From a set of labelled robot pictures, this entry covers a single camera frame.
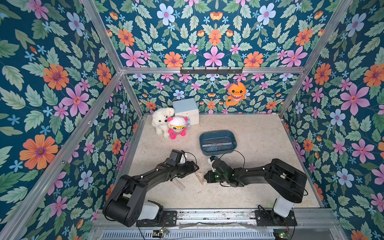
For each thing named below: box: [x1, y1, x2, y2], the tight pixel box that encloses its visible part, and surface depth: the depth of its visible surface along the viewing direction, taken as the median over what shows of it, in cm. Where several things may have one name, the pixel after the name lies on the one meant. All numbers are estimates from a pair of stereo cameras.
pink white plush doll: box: [167, 115, 191, 140], surface depth 97 cm
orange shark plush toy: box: [225, 81, 247, 107], surface depth 100 cm
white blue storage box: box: [172, 98, 200, 126], surface depth 106 cm
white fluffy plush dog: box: [151, 107, 175, 138], surface depth 97 cm
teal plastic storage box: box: [199, 130, 238, 156], surface depth 103 cm
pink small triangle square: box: [194, 172, 205, 186], surface depth 90 cm
